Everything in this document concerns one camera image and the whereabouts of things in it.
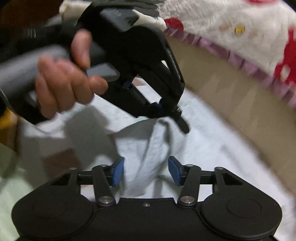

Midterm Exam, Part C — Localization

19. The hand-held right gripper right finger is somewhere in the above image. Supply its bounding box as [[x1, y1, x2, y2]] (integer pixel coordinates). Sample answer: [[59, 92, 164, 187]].
[[168, 156, 244, 207]]

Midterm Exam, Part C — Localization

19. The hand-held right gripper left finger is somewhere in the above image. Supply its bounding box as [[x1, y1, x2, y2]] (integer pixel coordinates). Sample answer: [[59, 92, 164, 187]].
[[50, 156, 125, 208]]

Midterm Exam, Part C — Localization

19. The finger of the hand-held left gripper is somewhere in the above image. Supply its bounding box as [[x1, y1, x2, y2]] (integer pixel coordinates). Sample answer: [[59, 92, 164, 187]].
[[171, 107, 190, 134], [148, 98, 173, 118]]

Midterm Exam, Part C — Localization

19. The light grey printed sweatshirt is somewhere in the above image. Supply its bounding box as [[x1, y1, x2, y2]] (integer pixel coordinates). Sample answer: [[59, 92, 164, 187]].
[[18, 79, 296, 241]]

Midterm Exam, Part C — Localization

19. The person's left hand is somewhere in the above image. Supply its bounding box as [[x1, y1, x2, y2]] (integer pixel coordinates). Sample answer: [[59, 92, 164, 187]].
[[35, 29, 109, 119]]

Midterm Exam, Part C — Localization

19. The folded blue-grey garment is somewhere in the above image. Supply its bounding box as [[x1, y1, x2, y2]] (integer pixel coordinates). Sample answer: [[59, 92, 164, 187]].
[[92, 0, 164, 16]]

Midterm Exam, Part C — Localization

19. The striped rug with pink blocks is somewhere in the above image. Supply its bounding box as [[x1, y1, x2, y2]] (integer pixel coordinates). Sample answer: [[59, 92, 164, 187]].
[[0, 139, 81, 241]]

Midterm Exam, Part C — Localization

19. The white quilted bedspread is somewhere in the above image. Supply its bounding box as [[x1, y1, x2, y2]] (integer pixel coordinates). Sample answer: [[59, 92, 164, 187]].
[[159, 0, 296, 107]]

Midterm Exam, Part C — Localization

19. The beige bed frame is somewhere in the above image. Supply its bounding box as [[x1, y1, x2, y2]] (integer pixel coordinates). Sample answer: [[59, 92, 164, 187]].
[[166, 35, 296, 193]]

